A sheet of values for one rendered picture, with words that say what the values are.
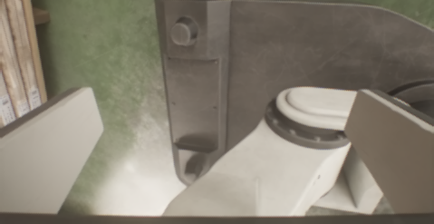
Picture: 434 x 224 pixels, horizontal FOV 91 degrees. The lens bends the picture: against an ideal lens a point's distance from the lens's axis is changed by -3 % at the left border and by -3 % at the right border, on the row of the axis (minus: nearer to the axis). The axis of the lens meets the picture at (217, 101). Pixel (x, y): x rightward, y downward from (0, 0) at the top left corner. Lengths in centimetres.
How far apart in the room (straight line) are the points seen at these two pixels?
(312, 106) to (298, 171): 10
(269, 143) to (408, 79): 32
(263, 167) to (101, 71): 68
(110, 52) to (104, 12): 12
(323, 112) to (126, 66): 62
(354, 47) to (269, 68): 16
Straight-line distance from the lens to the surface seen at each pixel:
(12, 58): 83
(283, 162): 31
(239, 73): 48
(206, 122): 53
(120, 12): 74
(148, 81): 77
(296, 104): 36
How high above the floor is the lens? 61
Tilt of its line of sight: 58 degrees down
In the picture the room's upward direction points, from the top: 158 degrees counter-clockwise
